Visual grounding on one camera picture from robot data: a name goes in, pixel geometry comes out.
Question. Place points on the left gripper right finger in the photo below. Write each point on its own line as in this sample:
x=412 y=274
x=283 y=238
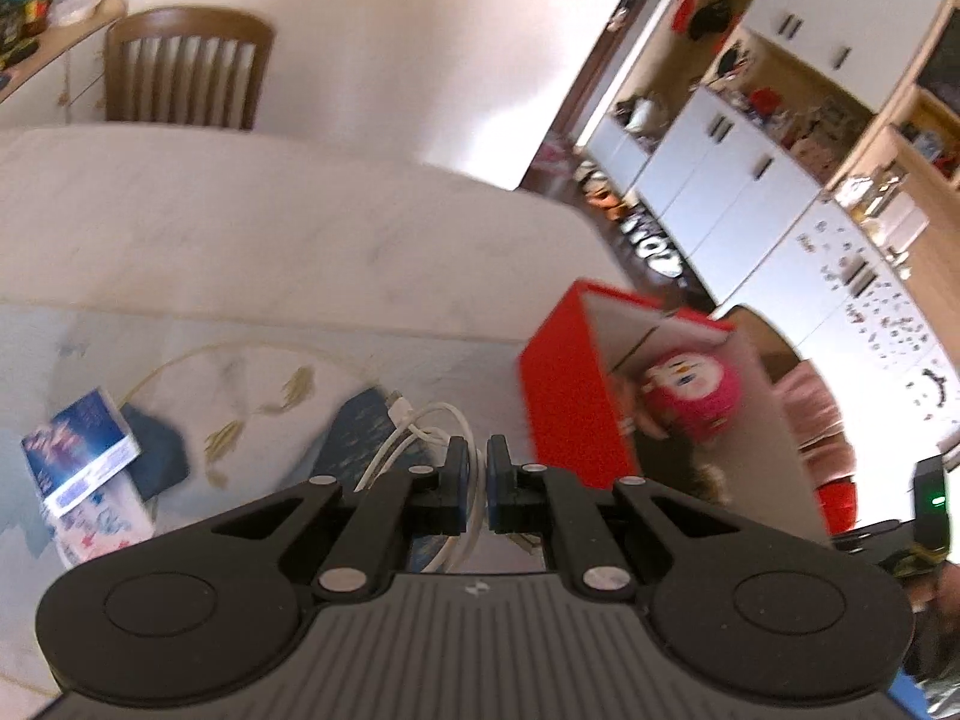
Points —
x=746 y=608

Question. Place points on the blue patterned table mat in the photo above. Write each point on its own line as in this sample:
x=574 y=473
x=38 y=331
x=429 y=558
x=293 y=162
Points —
x=249 y=402

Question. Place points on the white sideboard with clutter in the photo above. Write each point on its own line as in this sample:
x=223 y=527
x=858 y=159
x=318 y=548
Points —
x=53 y=60

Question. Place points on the pink plush toy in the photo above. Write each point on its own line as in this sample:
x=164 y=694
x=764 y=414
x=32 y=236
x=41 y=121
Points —
x=691 y=392

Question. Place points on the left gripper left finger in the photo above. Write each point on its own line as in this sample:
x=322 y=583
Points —
x=203 y=611

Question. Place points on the white wall cabinet unit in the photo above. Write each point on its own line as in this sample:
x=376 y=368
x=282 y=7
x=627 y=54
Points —
x=756 y=133

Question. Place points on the blue tissue pack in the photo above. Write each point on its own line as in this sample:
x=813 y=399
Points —
x=79 y=450

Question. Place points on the dark blue cloth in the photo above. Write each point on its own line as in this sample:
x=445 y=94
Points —
x=162 y=462

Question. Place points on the brown wooden chair far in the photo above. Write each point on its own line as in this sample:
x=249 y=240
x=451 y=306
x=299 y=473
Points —
x=192 y=66

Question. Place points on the red white cardboard box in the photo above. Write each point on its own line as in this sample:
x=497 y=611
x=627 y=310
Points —
x=596 y=330

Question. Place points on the red cloth on chair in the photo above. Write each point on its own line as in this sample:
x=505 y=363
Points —
x=838 y=503

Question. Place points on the pink scarf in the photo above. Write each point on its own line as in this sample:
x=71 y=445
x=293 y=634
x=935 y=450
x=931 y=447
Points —
x=816 y=424

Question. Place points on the wooden chair with scarf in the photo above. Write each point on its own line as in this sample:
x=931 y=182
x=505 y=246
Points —
x=777 y=356

